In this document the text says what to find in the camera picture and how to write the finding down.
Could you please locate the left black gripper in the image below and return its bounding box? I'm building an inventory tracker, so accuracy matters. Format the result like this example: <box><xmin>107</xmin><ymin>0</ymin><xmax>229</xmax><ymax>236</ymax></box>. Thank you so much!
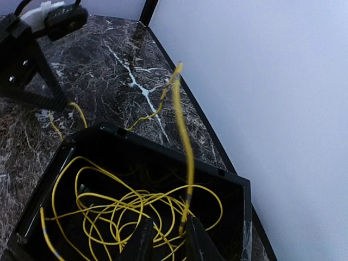
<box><xmin>1</xmin><ymin>14</ymin><xmax>68</xmax><ymax>111</ymax></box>

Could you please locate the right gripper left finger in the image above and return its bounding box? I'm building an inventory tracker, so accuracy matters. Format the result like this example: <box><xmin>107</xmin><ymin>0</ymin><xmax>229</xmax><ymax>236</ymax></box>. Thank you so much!
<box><xmin>115</xmin><ymin>218</ymin><xmax>154</xmax><ymax>261</ymax></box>

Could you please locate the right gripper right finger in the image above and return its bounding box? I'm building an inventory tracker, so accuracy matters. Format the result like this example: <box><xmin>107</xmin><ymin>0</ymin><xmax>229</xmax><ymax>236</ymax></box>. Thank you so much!
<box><xmin>185</xmin><ymin>216</ymin><xmax>225</xmax><ymax>261</ymax></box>

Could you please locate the black three-compartment bin tray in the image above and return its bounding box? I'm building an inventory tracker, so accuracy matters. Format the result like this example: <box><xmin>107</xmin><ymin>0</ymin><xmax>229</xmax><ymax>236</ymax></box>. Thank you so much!
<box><xmin>2</xmin><ymin>123</ymin><xmax>252</xmax><ymax>260</ymax></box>

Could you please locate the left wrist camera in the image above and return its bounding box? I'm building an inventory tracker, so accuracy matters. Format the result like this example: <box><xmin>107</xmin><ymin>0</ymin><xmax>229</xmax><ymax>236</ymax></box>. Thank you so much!
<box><xmin>14</xmin><ymin>1</ymin><xmax>89</xmax><ymax>41</ymax></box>

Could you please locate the left black frame post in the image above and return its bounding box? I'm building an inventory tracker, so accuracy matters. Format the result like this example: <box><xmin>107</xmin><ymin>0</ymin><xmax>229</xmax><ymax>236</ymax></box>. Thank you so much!
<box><xmin>139</xmin><ymin>0</ymin><xmax>159</xmax><ymax>27</ymax></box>

